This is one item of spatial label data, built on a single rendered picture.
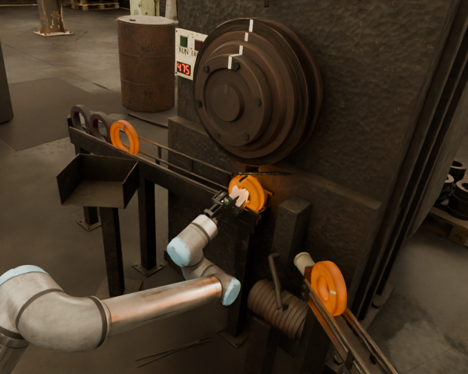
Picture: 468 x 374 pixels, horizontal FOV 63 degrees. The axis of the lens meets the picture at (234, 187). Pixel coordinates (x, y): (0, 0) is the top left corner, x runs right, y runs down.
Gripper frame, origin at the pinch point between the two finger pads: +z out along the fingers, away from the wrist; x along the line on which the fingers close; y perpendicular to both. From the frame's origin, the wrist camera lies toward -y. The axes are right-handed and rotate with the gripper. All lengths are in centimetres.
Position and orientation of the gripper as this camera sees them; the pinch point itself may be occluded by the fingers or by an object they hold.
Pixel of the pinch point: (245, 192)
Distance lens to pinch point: 143.6
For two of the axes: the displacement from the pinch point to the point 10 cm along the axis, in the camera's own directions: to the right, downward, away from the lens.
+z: 6.3, -6.0, 4.9
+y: -1.2, -7.0, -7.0
